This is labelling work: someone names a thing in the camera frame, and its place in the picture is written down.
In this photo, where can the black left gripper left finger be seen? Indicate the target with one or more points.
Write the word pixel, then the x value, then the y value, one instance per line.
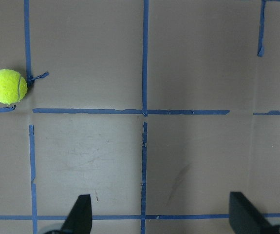
pixel 79 220

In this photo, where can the yellow tennis ball by tape knot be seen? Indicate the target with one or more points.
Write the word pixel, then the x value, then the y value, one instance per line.
pixel 13 86

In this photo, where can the brown paper table cover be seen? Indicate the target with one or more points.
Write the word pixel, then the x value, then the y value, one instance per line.
pixel 156 108

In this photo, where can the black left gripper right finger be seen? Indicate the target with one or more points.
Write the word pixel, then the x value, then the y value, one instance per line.
pixel 244 218

